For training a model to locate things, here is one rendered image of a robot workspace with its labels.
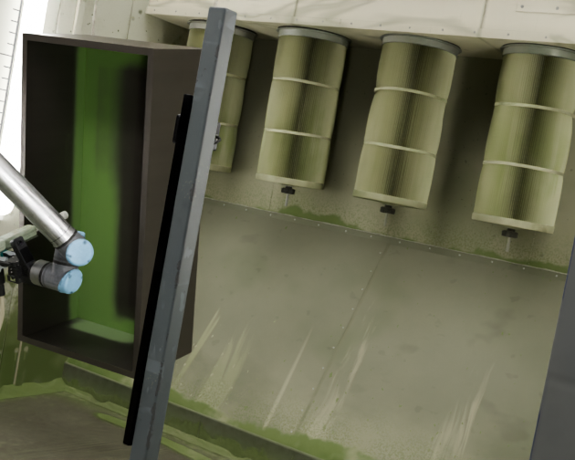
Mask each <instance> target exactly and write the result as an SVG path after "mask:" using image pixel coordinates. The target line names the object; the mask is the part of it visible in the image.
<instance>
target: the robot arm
mask: <svg viewBox="0 0 575 460"><path fill-rule="evenodd" d="M0 192H1V193H2V194H3V195H4V196H5V197H6V198H7V199H8V200H9V201H10V202H11V203H12V204H13V205H14V206H15V207H16V208H17V209H18V210H19V211H20V212H21V213H22V214H23V215H24V216H25V217H26V218H27V219H28V220H29V221H30V222H31V223H32V224H33V225H34V226H35V227H36V228H37V229H38V230H39V231H40V232H41V233H42V234H43V235H44V236H45V237H46V238H47V240H48V241H49V242H50V243H51V244H52V245H53V246H54V247H55V253H54V257H53V262H48V261H46V260H42V259H40V260H37V261H36V260H35V259H34V258H33V256H32V254H31V252H30V250H29V248H28V246H27V244H26V242H25V240H24V238H23V237H22V236H19V237H17V238H15V239H13V240H11V241H10V245H11V247H12V248H13V250H14V251H5V252H4V253H3V256H4V257H0V272H1V269H2V268H7V267H8V275H7V281H10V282H13V283H17V284H20V283H22V282H23V283H26V284H28V285H32V286H36V285H38V286H41V287H44V288H50V289H53V290H56V291H59V292H60V293H66V294H72V293H74V292H76V291H77V290H78V288H79V287H80V285H81V283H82V278H83V277H82V273H81V271H80V270H79V269H78V267H81V266H85V265H86V264H87V263H88V262H89V261H90V260H91V259H92V257H93V254H94V251H93V247H92V244H91V243H90V242H89V241H88V240H86V239H85V233H84V232H80V231H77V230H76V229H75V228H74V227H72V226H71V225H70V224H69V223H68V222H67V221H66V219H65V218H64V217H63V216H62V215H61V214H60V213H59V212H58V211H57V210H56V209H55V208H54V207H53V206H52V205H51V204H50V203H49V202H48V201H47V200H46V199H45V198H44V197H43V195H42V194H41V193H40V192H39V191H38V190H37V189H36V188H35V187H34V186H33V185H32V184H31V183H30V182H29V181H28V180H27V179H26V178H25V177H24V176H23V175H22V174H21V173H20V171H18V170H17V168H16V167H15V166H14V165H13V164H12V163H11V162H10V161H9V160H7V158H6V157H5V156H4V155H3V154H2V153H1V152H0ZM10 278H12V279H16V282H15V281H12V280H11V279H10ZM19 279H21V280H20V282H19Z"/></svg>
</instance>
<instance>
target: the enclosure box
mask: <svg viewBox="0 0 575 460"><path fill-rule="evenodd" d="M201 52H202V49H201V48H199V47H185V46H177V45H169V44H162V43H153V42H146V41H138V40H130V39H122V38H115V37H100V36H92V35H76V34H45V33H22V78H21V137H20V173H21V174H22V175H23V176H24V177H25V178H26V179H27V180H28V181H29V182H30V183H31V184H32V185H33V186H34V187H35V188H36V189H37V190H38V191H39V192H40V193H41V194H42V195H43V197H44V198H45V199H46V200H47V201H48V202H49V203H50V204H51V205H52V206H53V207H54V208H55V209H56V210H57V211H58V212H59V213H61V212H63V211H66V212H67V213H68V218H67V219H66V221H67V222H68V223H69V224H70V225H71V226H72V227H74V228H75V229H76V230H77V231H80V232H84V233H85V239H86V240H88V241H89V242H90V243H91V244H92V247H93V251H94V254H93V257H92V259H91V260H90V261H89V262H88V263H87V264H86V265H85V266H81V267H78V269H79V270H80V271H81V273H82V277H83V278H82V283H81V285H80V287H79V288H78V290H77V291H76V292H74V293H72V294H66V293H60V292H59V291H56V290H53V289H50V288H47V287H41V286H38V285H36V286H32V285H28V284H26V283H23V282H22V283H20V284H18V314H17V339H18V340H20V341H23V342H25V343H28V344H31V345H34V346H37V347H39V348H42V349H45V350H50V351H53V352H55V353H58V354H61V355H64V356H67V357H70V358H72V359H75V360H78V361H83V362H86V363H88V364H91V365H94V366H97V367H100V368H102V369H105V370H108V371H113V372H116V373H118V374H121V375H124V376H127V377H130V378H132V379H134V375H135V371H136V365H137V359H138V355H139V349H140V344H141V334H142V329H143V323H144V319H145V313H146V308H147V303H148V297H149V292H150V287H151V282H152V272H153V267H154V261H155V257H156V251H157V245H158V240H159V235H160V230H161V224H162V215H163V209H164V205H165V199H166V194H167V189H168V183H169V178H170V172H171V168H172V162H173V153H174V147H175V143H173V132H174V126H175V121H176V116H177V115H178V114H181V110H182V105H183V95H184V94H190V95H193V94H194V89H195V83H196V78H197V72H198V68H199V62H200V56H201ZM199 234H200V226H199V230H198V236H197V241H196V246H195V251H194V257H193V266H192V271H191V276H190V282H189V287H188V292H187V297H186V302H185V308H184V313H183V322H182V327H181V333H180V338H179V343H178V348H177V353H176V359H175V360H178V359H180V358H181V357H183V356H185V355H187V354H189V353H191V352H192V344H193V317H194V303H195V289H196V275H197V261H198V247H199ZM37 235H38V237H35V238H33V239H31V240H29V241H27V242H26V244H27V246H28V248H29V250H30V252H31V254H32V256H33V258H34V259H35V260H36V261H37V260H40V259H42V260H46V261H48V262H53V257H54V253H55V247H54V246H53V245H52V244H51V243H50V242H49V241H48V240H47V238H46V237H45V236H44V235H43V234H42V233H41V232H40V231H39V230H38V231H37Z"/></svg>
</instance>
